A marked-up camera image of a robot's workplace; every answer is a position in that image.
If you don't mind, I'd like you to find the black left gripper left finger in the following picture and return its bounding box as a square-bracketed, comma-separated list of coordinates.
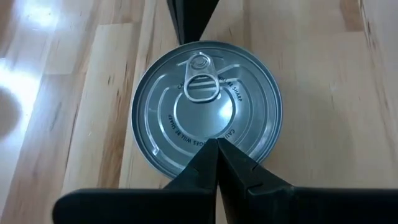
[52, 139, 218, 224]

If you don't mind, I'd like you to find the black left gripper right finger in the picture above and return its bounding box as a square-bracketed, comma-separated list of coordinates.
[218, 139, 398, 224]

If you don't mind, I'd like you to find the silver-lid green label can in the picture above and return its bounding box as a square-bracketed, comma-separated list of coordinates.
[130, 40, 283, 180]

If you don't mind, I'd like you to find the black metal table frame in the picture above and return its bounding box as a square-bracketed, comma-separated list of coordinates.
[166, 0, 220, 45]

